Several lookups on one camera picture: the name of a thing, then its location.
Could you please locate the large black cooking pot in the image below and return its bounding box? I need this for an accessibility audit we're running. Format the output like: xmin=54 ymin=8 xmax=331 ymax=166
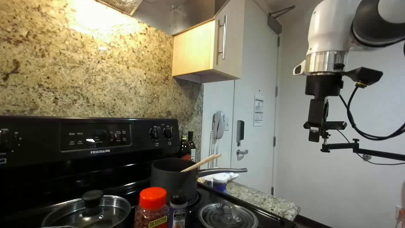
xmin=150 ymin=157 xmax=248 ymax=200

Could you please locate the steel range hood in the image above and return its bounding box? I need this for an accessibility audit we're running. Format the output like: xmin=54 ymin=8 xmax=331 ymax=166
xmin=95 ymin=0 xmax=229 ymax=37

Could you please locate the metal door lever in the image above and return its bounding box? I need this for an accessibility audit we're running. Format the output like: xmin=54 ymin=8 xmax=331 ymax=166
xmin=236 ymin=148 xmax=251 ymax=161

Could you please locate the light wood upper cabinet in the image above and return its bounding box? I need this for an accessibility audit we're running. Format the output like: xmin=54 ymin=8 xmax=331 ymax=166
xmin=171 ymin=0 xmax=246 ymax=82

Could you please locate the black door lock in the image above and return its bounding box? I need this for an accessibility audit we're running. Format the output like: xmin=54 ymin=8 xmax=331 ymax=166
xmin=236 ymin=119 xmax=246 ymax=147

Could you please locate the red lid spice jar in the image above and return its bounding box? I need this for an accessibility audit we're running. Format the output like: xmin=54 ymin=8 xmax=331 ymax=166
xmin=133 ymin=186 xmax=170 ymax=228

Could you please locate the black electric stove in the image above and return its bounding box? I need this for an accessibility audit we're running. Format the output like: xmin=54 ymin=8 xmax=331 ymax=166
xmin=0 ymin=115 xmax=331 ymax=228

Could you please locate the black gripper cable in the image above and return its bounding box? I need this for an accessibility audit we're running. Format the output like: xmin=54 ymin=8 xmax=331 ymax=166
xmin=338 ymin=84 xmax=405 ymax=142

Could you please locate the metal door closer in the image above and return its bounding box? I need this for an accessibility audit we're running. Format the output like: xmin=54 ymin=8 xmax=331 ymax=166
xmin=266 ymin=4 xmax=297 ymax=36

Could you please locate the pan with glass lid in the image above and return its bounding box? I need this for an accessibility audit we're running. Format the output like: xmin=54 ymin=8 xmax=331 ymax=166
xmin=41 ymin=189 xmax=133 ymax=228

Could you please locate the white wall intercom phone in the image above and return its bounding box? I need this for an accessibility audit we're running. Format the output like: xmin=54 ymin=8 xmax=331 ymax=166
xmin=212 ymin=110 xmax=227 ymax=142

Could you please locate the white door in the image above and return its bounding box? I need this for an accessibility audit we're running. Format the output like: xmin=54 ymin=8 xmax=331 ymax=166
xmin=233 ymin=33 xmax=281 ymax=196

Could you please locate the paper notice on door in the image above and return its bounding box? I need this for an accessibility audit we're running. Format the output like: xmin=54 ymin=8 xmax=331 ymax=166
xmin=254 ymin=95 xmax=266 ymax=128

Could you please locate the black camera mount rod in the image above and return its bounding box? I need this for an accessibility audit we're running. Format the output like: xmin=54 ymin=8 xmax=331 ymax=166
xmin=319 ymin=138 xmax=405 ymax=162

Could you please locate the dark glass bottle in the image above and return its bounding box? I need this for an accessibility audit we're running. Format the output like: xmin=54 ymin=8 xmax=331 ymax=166
xmin=186 ymin=131 xmax=198 ymax=162

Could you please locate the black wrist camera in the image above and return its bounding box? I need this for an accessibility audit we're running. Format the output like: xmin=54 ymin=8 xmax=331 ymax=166
xmin=343 ymin=66 xmax=385 ymax=89

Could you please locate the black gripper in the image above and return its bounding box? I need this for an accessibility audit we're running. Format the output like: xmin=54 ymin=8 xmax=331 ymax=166
xmin=303 ymin=75 xmax=348 ymax=143

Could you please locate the small salt shaker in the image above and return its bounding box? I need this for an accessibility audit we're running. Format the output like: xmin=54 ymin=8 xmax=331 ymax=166
xmin=169 ymin=195 xmax=189 ymax=228

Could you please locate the wooden spoon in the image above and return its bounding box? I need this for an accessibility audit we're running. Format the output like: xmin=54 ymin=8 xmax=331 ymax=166
xmin=180 ymin=152 xmax=223 ymax=175

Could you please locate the metal cabinet handle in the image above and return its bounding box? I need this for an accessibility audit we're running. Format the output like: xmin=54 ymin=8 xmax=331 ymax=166
xmin=217 ymin=15 xmax=228 ymax=61

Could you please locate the coil stove burner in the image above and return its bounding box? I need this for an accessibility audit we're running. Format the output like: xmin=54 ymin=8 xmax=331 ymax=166
xmin=198 ymin=201 xmax=260 ymax=228

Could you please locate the black stove knob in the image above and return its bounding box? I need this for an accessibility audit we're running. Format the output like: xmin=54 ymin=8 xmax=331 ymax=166
xmin=148 ymin=125 xmax=164 ymax=141
xmin=162 ymin=124 xmax=175 ymax=139

